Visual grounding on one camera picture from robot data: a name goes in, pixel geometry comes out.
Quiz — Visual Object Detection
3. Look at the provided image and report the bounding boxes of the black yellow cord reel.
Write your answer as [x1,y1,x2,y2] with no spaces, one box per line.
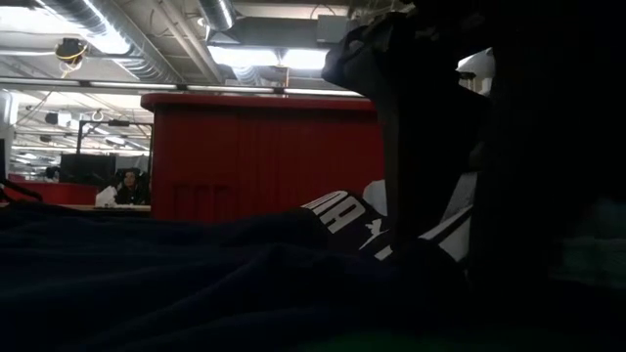
[52,37,90,67]

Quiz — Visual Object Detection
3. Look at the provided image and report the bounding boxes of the wooden workbench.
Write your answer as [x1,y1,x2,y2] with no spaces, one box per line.
[63,203,153,215]

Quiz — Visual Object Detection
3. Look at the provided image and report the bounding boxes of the long linear ceiling light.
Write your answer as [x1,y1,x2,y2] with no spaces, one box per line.
[0,76,366,99]

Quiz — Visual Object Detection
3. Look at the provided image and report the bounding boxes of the person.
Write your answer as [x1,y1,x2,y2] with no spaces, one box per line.
[95,168,151,205]

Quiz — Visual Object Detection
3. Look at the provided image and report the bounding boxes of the red storage bin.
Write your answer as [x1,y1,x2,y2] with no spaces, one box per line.
[0,179,99,206]

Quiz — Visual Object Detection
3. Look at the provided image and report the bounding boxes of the red plastic laundry bin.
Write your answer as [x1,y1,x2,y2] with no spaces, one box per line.
[141,94,388,225]

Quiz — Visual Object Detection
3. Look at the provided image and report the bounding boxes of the large round silver duct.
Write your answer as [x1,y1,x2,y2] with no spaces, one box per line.
[28,0,185,84]

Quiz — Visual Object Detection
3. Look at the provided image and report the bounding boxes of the black curved cable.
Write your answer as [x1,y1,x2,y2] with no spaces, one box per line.
[0,178,44,203]

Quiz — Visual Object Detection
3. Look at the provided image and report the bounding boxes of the bright ceiling light panel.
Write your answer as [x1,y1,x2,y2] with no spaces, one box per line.
[207,46,330,69]

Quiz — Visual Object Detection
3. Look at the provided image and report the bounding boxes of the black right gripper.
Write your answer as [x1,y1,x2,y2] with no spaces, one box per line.
[321,9,493,248]

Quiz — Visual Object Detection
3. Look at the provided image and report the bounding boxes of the navy blue garment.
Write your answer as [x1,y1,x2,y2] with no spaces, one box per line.
[0,189,626,352]

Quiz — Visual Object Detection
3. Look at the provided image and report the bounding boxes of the black monitor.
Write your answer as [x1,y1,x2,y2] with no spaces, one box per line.
[58,154,117,186]

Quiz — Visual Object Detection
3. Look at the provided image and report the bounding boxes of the small round silver duct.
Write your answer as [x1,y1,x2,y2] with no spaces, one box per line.
[198,0,237,31]

